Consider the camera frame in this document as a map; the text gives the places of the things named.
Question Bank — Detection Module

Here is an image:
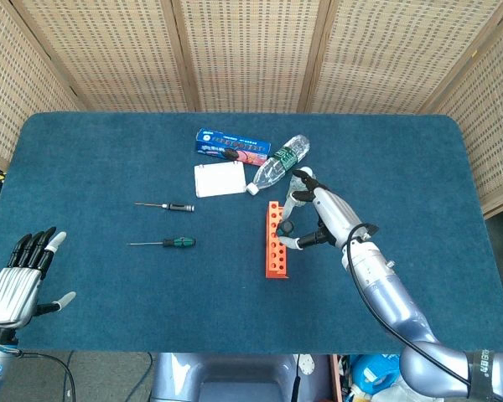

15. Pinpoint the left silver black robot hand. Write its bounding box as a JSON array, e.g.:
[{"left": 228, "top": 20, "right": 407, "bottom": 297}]
[{"left": 0, "top": 226, "right": 77, "bottom": 330}]

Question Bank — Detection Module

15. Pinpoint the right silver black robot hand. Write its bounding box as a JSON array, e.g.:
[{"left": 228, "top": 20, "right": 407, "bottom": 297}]
[{"left": 278, "top": 166, "right": 380, "bottom": 251}]

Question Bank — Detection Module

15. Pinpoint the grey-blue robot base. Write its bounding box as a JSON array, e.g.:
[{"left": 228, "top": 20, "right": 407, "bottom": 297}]
[{"left": 150, "top": 353, "right": 332, "bottom": 402}]

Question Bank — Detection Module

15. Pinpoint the orange tool rack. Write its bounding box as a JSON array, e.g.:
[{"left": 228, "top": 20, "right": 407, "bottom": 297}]
[{"left": 264, "top": 200, "right": 290, "bottom": 281}]

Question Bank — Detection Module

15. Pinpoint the black precision screwdriver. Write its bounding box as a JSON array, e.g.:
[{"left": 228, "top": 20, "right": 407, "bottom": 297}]
[{"left": 134, "top": 202, "right": 195, "bottom": 212}]

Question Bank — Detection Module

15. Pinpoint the small clear green-label bottle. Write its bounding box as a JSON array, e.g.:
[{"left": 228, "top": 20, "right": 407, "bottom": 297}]
[{"left": 286, "top": 166, "right": 318, "bottom": 207}]

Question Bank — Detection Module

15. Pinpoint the large clear water bottle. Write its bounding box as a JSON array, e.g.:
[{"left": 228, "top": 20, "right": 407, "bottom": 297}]
[{"left": 246, "top": 134, "right": 311, "bottom": 196}]

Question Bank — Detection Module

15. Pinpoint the blue carpet table cover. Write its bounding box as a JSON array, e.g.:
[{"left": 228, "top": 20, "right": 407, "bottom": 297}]
[{"left": 0, "top": 111, "right": 503, "bottom": 355}]

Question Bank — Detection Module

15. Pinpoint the white plastic case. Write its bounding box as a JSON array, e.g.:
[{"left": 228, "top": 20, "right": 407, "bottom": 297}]
[{"left": 194, "top": 161, "right": 247, "bottom": 198}]

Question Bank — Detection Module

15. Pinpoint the blue cookie box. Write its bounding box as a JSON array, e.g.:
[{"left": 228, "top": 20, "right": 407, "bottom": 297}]
[{"left": 194, "top": 127, "right": 272, "bottom": 168}]

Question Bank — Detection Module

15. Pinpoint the white round plate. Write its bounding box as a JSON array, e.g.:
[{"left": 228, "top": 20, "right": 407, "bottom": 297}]
[{"left": 297, "top": 353, "right": 318, "bottom": 378}]

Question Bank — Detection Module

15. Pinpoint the blue white plastic package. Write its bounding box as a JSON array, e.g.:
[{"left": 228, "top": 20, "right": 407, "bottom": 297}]
[{"left": 350, "top": 353, "right": 403, "bottom": 395}]

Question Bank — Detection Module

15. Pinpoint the wicker folding screen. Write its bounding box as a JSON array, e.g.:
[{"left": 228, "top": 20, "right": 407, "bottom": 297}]
[{"left": 0, "top": 0, "right": 503, "bottom": 219}]

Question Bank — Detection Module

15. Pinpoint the white plastic bag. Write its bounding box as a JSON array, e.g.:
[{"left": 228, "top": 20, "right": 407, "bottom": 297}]
[{"left": 372, "top": 368, "right": 437, "bottom": 402}]

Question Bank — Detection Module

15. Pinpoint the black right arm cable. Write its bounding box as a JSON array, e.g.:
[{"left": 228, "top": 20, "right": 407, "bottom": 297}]
[{"left": 345, "top": 224, "right": 475, "bottom": 389}]

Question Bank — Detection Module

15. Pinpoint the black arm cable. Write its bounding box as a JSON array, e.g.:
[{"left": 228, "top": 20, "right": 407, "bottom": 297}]
[
  {"left": 15, "top": 351, "right": 76, "bottom": 402},
  {"left": 345, "top": 224, "right": 475, "bottom": 389}
]

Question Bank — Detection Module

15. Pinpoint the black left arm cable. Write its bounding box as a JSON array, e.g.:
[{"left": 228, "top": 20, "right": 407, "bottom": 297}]
[{"left": 15, "top": 351, "right": 76, "bottom": 402}]

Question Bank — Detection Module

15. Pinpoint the blue floor cable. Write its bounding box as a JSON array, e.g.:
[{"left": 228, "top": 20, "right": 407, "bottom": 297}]
[{"left": 125, "top": 353, "right": 154, "bottom": 402}]

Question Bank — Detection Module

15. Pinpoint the green black handle screwdriver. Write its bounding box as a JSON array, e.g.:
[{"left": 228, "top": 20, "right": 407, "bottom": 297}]
[{"left": 127, "top": 236, "right": 197, "bottom": 249}]

